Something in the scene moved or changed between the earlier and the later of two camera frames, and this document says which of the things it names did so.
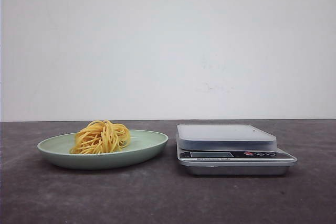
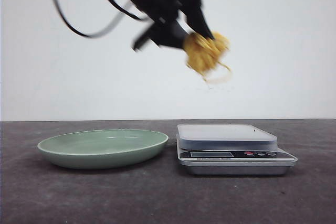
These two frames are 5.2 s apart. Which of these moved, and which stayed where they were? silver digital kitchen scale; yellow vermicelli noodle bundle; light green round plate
Moved: yellow vermicelli noodle bundle
Stayed: light green round plate; silver digital kitchen scale
